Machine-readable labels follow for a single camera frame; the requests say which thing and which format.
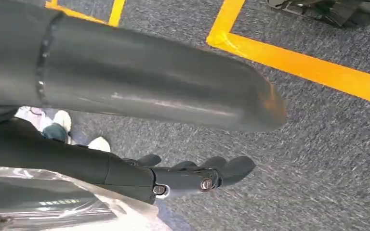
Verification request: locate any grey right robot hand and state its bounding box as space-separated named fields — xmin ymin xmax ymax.
xmin=0 ymin=11 xmax=289 ymax=205

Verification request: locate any person's white shoe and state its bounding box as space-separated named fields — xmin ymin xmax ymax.
xmin=87 ymin=136 xmax=112 ymax=153
xmin=15 ymin=106 xmax=73 ymax=145

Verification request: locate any black robot foot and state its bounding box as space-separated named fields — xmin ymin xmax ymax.
xmin=266 ymin=0 xmax=370 ymax=30

